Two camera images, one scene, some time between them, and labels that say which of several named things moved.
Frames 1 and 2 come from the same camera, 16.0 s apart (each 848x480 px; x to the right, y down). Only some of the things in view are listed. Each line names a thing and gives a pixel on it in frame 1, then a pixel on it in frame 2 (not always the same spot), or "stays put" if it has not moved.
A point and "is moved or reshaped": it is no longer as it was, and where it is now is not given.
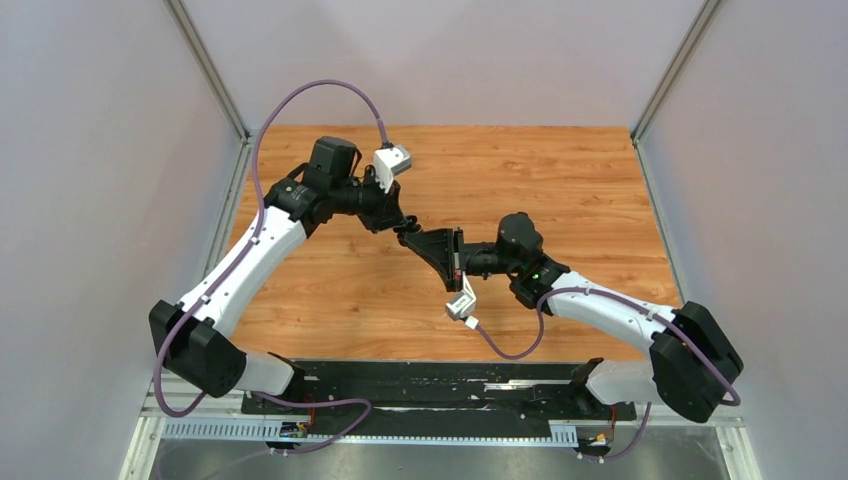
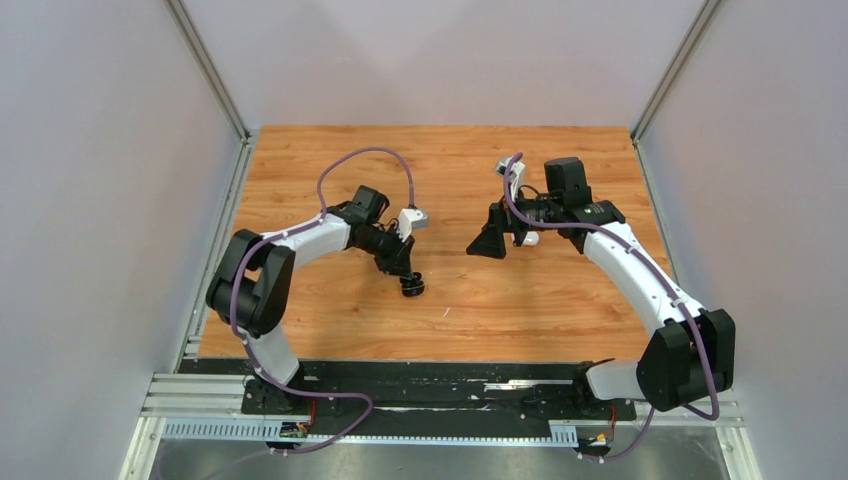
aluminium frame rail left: (202, 59) stays put
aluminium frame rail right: (677, 65) stays put
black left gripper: (387, 213) to (398, 262)
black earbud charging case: (410, 227) is moved or reshaped
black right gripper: (446, 253) to (490, 241)
